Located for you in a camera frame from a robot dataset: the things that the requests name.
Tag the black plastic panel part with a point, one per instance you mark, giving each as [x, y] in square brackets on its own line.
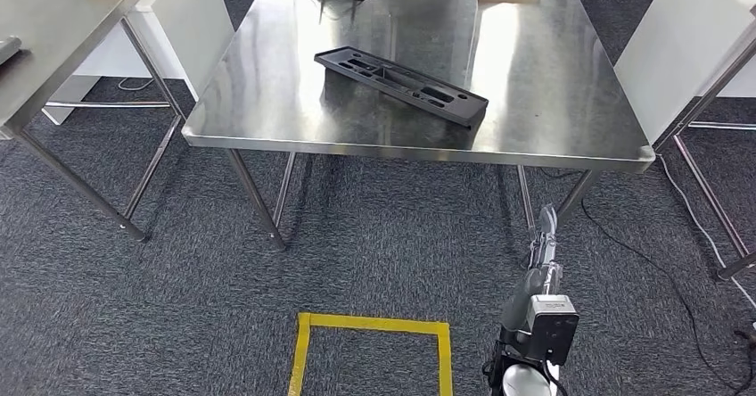
[460, 107]

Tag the stainless steel workbench table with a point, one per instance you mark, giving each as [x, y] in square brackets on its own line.
[531, 74]

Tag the white desk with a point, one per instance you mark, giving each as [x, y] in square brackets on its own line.
[189, 33]
[679, 39]

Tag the grey flat object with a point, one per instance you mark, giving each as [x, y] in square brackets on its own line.
[9, 49]

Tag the yellow floor tape square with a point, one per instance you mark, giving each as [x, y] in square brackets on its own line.
[372, 322]

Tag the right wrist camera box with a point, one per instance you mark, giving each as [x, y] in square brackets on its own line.
[555, 334]

